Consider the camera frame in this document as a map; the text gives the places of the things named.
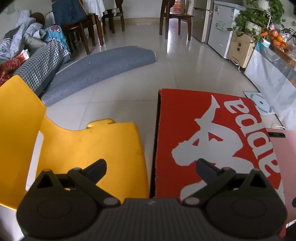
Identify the silver refrigerator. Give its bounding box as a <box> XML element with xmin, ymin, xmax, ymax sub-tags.
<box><xmin>192</xmin><ymin>0</ymin><xmax>212</xmax><ymax>44</ymax></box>

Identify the dark wooden chair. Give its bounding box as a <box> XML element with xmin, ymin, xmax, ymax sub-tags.
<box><xmin>159</xmin><ymin>0</ymin><xmax>193</xmax><ymax>41</ymax></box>
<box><xmin>52</xmin><ymin>0</ymin><xmax>104</xmax><ymax>55</ymax></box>
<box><xmin>102</xmin><ymin>0</ymin><xmax>125</xmax><ymax>33</ymax></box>

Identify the red patterned cloth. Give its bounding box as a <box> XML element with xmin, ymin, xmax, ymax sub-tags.
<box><xmin>0</xmin><ymin>57</ymin><xmax>22</xmax><ymax>86</ymax></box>

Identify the tan cardboard carton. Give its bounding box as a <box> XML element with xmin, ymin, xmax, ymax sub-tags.
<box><xmin>227</xmin><ymin>29</ymin><xmax>256</xmax><ymax>69</ymax></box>

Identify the yellow plastic chair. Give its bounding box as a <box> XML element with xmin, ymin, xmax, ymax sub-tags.
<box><xmin>0</xmin><ymin>75</ymin><xmax>149</xmax><ymax>208</ymax></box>

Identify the blue cartoon cushion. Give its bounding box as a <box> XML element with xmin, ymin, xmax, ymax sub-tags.
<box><xmin>44</xmin><ymin>25</ymin><xmax>70</xmax><ymax>54</ymax></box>

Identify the white chest freezer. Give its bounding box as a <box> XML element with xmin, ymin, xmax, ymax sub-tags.
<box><xmin>208</xmin><ymin>1</ymin><xmax>246</xmax><ymax>59</ymax></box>

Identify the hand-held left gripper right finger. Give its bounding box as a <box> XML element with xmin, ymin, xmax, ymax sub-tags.
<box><xmin>183</xmin><ymin>159</ymin><xmax>276</xmax><ymax>207</ymax></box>

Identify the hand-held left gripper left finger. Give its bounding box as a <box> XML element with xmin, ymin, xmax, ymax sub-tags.
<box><xmin>27</xmin><ymin>159</ymin><xmax>121</xmax><ymax>207</ymax></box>

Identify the white body scale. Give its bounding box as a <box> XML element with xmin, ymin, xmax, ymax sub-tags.
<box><xmin>243</xmin><ymin>91</ymin><xmax>276</xmax><ymax>116</ymax></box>

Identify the pile of oranges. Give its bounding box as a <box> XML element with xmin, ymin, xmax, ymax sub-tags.
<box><xmin>260</xmin><ymin>29</ymin><xmax>290</xmax><ymax>51</ymax></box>

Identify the red shoe box lid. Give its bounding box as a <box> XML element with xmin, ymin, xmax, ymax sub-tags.
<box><xmin>150</xmin><ymin>88</ymin><xmax>285</xmax><ymax>202</ymax></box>

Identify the blue quilted jacket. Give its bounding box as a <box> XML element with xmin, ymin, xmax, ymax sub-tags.
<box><xmin>52</xmin><ymin>0</ymin><xmax>88</xmax><ymax>26</ymax></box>

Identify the dining table with white cloth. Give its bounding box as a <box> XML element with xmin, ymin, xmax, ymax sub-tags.
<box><xmin>82</xmin><ymin>0</ymin><xmax>118</xmax><ymax>21</ymax></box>

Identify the white cloth covered cabinet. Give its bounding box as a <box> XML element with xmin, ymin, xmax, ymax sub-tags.
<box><xmin>244</xmin><ymin>44</ymin><xmax>296</xmax><ymax>131</ymax></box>

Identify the grey rolled rug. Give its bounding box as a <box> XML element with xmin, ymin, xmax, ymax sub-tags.
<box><xmin>42</xmin><ymin>46</ymin><xmax>158</xmax><ymax>107</ymax></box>

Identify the pile of grey clothes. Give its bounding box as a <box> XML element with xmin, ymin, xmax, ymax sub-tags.
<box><xmin>0</xmin><ymin>9</ymin><xmax>47</xmax><ymax>58</ymax></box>

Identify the trailing green potted plant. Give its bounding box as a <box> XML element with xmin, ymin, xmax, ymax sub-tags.
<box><xmin>228</xmin><ymin>0</ymin><xmax>286</xmax><ymax>44</ymax></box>

